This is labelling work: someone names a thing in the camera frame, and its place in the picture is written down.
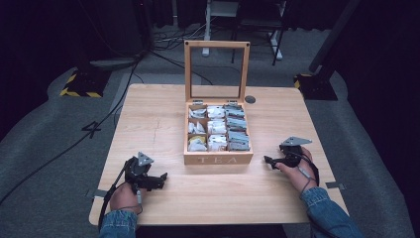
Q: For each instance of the yellow tea packet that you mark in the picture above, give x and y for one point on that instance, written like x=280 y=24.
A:
x=194 y=139

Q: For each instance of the row of grey tea packets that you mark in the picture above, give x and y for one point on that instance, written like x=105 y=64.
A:
x=237 y=127

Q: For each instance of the black floor tape mark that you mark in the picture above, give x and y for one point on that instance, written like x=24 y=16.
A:
x=91 y=129

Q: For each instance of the dark round table grommet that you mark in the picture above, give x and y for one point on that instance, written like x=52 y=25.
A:
x=250 y=99

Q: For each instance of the grey tape strip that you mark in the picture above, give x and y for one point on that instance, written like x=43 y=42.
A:
x=99 y=193
x=335 y=185

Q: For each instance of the person's right hand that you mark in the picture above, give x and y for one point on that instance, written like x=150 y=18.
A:
x=298 y=173

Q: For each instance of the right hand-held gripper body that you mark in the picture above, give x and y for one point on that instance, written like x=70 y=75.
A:
x=292 y=152

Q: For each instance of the pile of white tea packets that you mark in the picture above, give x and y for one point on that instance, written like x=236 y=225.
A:
x=211 y=129

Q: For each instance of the black metal frame stand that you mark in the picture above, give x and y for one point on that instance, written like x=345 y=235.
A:
x=257 y=23

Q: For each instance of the white metal stand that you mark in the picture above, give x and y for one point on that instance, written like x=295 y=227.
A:
x=208 y=26

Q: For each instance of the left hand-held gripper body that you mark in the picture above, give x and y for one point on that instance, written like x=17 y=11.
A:
x=137 y=173

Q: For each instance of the grey flat stand base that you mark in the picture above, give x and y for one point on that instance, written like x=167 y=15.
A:
x=114 y=62

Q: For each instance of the wooden tea box with lid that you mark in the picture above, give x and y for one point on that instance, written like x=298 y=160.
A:
x=218 y=132

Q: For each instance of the black slanted pole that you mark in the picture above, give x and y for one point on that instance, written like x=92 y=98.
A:
x=333 y=33

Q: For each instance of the hazard-striped black stand base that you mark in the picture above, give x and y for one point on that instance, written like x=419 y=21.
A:
x=84 y=82
x=317 y=87

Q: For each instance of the person's left hand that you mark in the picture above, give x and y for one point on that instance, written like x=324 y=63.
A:
x=124 y=198

